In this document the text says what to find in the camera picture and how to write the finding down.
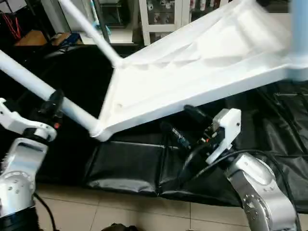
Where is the white plastic table top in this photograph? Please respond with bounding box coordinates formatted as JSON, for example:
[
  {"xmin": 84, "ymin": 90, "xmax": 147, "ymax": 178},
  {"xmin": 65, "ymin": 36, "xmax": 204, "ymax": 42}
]
[{"xmin": 91, "ymin": 0, "xmax": 308, "ymax": 142}]

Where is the black work mat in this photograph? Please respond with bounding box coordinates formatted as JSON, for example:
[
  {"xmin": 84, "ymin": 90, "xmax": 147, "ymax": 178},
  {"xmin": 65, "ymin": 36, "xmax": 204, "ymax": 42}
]
[{"xmin": 0, "ymin": 43, "xmax": 308, "ymax": 212}]

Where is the small blue box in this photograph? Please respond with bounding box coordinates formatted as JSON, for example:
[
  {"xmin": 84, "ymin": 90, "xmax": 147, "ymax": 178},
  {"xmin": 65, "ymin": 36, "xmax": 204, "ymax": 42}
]
[{"xmin": 53, "ymin": 33, "xmax": 82, "ymax": 47}]

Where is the light blue hanger hook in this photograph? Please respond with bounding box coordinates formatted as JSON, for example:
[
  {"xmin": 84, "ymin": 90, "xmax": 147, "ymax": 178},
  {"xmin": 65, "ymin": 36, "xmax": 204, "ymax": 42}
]
[{"xmin": 89, "ymin": 0, "xmax": 111, "ymax": 37}]

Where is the white drawer cabinet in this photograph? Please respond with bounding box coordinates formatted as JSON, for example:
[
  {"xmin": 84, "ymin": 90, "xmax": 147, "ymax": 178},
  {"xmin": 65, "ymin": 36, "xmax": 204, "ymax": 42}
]
[{"xmin": 140, "ymin": 0, "xmax": 231, "ymax": 45}]

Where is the black left robot foot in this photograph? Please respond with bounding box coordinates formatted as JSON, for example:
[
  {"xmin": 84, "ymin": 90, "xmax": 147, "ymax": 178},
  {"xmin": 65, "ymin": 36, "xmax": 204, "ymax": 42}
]
[{"xmin": 99, "ymin": 224, "xmax": 128, "ymax": 231}]

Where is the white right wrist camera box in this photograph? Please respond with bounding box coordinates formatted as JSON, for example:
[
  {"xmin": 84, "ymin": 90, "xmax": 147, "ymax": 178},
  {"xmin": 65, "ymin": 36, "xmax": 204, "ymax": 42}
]
[{"xmin": 207, "ymin": 108, "xmax": 242, "ymax": 164}]

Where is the red cable bundle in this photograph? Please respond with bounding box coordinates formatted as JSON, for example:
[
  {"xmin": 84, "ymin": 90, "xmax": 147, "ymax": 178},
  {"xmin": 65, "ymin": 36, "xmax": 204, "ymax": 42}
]
[{"xmin": 0, "ymin": 11, "xmax": 23, "ymax": 40}]

